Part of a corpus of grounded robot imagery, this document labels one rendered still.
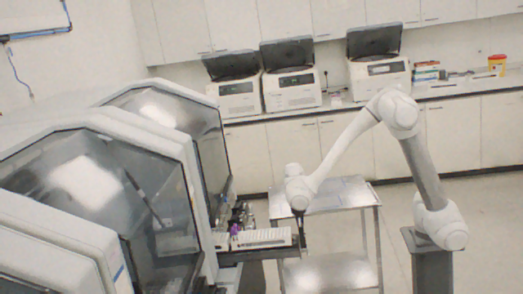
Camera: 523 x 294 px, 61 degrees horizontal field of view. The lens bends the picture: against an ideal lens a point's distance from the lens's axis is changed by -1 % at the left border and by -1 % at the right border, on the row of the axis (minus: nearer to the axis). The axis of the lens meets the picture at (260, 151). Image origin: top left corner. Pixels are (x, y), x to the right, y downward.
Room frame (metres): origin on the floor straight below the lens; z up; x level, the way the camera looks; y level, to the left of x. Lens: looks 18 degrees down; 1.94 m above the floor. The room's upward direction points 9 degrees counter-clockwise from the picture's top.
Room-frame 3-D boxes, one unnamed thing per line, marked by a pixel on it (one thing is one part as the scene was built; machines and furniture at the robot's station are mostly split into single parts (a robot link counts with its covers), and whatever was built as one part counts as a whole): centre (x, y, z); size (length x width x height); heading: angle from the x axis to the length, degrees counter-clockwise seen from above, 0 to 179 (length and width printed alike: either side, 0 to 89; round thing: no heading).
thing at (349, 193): (2.42, -0.30, 0.41); 0.67 x 0.46 x 0.82; 87
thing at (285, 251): (1.99, 0.20, 0.78); 0.73 x 0.14 x 0.09; 82
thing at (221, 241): (2.01, 0.38, 0.83); 0.30 x 0.10 x 0.06; 82
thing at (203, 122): (2.26, 0.48, 1.28); 0.61 x 0.51 x 0.63; 172
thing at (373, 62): (4.41, -1.27, 1.25); 0.62 x 0.56 x 0.69; 172
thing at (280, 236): (1.97, 0.06, 0.83); 0.30 x 0.10 x 0.06; 82
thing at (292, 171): (1.93, -0.14, 1.14); 0.13 x 0.11 x 0.16; 178
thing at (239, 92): (4.60, 0.15, 1.22); 0.62 x 0.56 x 0.64; 170
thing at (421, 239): (1.98, -0.79, 0.73); 0.22 x 0.18 x 0.06; 172
